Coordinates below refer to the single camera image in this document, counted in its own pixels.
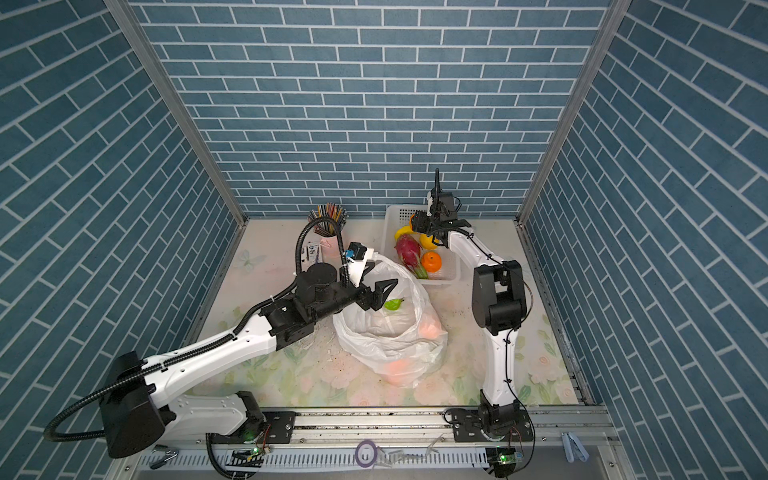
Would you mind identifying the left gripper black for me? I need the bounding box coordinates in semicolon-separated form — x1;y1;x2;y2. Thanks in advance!
308;275;398;325

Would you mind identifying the yellow lemon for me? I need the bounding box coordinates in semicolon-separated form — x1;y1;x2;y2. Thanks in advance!
419;234;438;250

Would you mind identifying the orange fruit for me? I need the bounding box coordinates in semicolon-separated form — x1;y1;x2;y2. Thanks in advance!
421;251;443;273

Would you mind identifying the pink dragon fruit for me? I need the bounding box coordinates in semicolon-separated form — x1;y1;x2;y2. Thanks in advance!
395;234;428;280

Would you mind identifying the white plastic bag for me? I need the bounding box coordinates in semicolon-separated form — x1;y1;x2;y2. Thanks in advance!
333;253;448;387

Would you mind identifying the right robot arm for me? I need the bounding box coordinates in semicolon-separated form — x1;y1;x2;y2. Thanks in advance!
411;171;535;442

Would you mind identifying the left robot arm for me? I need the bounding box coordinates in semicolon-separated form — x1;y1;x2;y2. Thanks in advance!
43;222;398;458

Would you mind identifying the yellow banana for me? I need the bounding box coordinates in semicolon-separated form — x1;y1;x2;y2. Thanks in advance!
394;225;414;241

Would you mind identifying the white plastic basket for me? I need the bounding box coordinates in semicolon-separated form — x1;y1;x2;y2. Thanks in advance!
381;205;460;286

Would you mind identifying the pink pencil cup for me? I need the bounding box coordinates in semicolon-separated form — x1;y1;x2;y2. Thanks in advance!
320;236;343;260

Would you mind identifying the toothpaste box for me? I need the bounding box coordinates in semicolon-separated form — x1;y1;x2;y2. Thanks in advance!
303;242;323;266

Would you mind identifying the colored pencils bundle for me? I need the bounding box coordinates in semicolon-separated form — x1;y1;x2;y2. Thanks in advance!
307;203;348;238

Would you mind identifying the purple tape roll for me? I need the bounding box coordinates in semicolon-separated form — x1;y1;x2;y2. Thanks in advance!
354;439;378;469

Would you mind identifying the blue clamp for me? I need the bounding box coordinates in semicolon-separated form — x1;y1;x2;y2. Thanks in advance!
561;432;590;463

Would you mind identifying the metal clip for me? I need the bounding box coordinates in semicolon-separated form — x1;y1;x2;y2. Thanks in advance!
148;444;179;470

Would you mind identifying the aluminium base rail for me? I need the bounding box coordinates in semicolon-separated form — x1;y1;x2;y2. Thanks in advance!
107;396;634;479

